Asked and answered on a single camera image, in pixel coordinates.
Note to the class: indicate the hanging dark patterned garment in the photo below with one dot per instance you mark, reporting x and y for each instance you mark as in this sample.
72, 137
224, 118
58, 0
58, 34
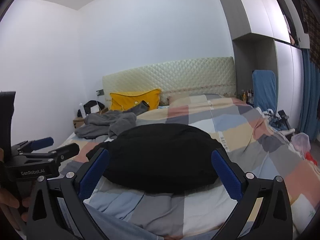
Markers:
311, 14

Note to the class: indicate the black bag on nightstand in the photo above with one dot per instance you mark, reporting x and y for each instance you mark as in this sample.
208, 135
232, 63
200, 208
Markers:
93, 106

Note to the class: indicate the blue towel covered chair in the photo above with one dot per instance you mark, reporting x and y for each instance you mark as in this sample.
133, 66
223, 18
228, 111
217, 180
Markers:
264, 90

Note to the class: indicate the cream quilted headboard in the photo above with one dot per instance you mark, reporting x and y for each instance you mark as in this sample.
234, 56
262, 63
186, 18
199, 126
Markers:
209, 75

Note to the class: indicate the pink patterned pillow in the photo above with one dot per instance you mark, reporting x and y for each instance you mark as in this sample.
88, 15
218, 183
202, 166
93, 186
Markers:
185, 99

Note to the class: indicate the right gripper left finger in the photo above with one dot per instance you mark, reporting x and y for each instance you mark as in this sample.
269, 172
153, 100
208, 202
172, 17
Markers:
45, 218

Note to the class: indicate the grey fleece garment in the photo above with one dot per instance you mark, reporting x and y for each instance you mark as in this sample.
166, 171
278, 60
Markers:
112, 123

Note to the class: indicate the yellow pillow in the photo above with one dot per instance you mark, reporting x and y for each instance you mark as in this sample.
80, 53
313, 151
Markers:
123, 101

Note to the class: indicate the patchwork checkered duvet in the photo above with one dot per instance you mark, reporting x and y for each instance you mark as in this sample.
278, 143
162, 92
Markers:
250, 142

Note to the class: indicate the clear plastic bottle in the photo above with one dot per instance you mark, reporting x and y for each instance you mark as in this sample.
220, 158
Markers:
81, 111

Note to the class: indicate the dark wall socket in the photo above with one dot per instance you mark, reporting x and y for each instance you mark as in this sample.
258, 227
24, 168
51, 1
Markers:
100, 92

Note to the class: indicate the black puffer jacket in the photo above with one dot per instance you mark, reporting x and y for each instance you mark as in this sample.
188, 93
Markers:
161, 158

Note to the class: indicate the blue curtain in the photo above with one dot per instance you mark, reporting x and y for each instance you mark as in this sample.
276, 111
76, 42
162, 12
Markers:
309, 117

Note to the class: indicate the red plastic bag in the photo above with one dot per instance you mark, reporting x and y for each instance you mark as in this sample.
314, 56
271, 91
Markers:
310, 158

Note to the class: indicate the clear plastic bag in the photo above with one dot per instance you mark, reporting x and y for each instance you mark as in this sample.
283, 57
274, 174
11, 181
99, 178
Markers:
300, 144

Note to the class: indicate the wooden nightstand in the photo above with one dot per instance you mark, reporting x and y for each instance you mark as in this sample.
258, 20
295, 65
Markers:
79, 120

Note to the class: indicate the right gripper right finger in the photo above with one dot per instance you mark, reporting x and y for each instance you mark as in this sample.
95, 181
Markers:
274, 218

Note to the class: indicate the grey white wardrobe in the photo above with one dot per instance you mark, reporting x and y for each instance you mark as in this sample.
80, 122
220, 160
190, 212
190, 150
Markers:
261, 41

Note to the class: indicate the person's left hand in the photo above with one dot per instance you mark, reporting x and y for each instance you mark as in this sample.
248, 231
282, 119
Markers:
8, 200

